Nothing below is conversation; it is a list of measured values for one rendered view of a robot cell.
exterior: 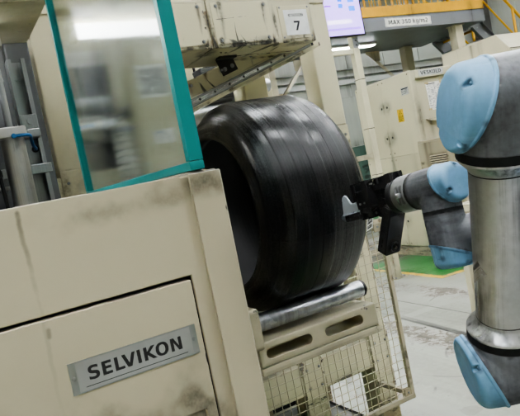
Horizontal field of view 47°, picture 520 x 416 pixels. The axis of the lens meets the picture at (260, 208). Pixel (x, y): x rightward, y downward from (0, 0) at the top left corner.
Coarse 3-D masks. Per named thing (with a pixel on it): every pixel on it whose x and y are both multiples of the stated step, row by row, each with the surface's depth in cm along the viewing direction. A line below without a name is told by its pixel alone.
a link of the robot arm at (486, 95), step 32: (480, 64) 74; (512, 64) 73; (448, 96) 77; (480, 96) 72; (512, 96) 72; (448, 128) 78; (480, 128) 73; (512, 128) 73; (480, 160) 76; (512, 160) 74; (480, 192) 80; (512, 192) 78; (480, 224) 82; (512, 224) 79; (480, 256) 84; (512, 256) 81; (480, 288) 86; (512, 288) 83; (480, 320) 89; (512, 320) 85; (480, 352) 88; (512, 352) 85; (480, 384) 87; (512, 384) 87
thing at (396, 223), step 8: (384, 208) 122; (384, 216) 123; (392, 216) 122; (400, 216) 123; (384, 224) 123; (392, 224) 123; (400, 224) 124; (384, 232) 124; (392, 232) 124; (400, 232) 125; (384, 240) 125; (392, 240) 125; (400, 240) 126; (384, 248) 125; (392, 248) 125
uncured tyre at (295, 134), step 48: (288, 96) 156; (240, 144) 139; (288, 144) 136; (336, 144) 142; (240, 192) 186; (288, 192) 133; (336, 192) 138; (240, 240) 183; (288, 240) 134; (336, 240) 140; (288, 288) 141
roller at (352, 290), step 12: (336, 288) 153; (348, 288) 154; (360, 288) 155; (300, 300) 147; (312, 300) 148; (324, 300) 149; (336, 300) 151; (348, 300) 154; (264, 312) 143; (276, 312) 143; (288, 312) 144; (300, 312) 146; (312, 312) 148; (264, 324) 141; (276, 324) 142
